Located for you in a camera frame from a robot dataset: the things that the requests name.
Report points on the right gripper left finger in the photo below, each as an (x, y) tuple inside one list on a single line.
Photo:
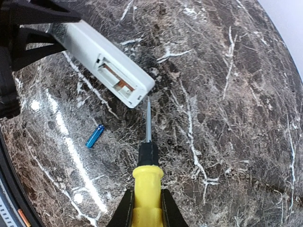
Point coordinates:
[(122, 216)]

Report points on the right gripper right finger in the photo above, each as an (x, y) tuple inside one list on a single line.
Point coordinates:
[(171, 215)]

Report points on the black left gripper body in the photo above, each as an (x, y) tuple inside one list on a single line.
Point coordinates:
[(9, 100)]

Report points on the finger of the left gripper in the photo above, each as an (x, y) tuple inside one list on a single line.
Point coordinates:
[(26, 12), (30, 45)]

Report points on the yellow handled screwdriver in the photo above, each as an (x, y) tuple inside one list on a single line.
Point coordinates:
[(147, 210)]

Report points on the white remote control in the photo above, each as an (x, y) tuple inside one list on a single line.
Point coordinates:
[(124, 78)]

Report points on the blue battery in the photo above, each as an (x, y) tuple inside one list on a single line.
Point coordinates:
[(95, 136)]

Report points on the orange battery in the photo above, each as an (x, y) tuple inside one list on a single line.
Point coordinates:
[(24, 218)]

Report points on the white slotted cable duct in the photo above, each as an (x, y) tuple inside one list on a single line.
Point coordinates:
[(6, 218)]

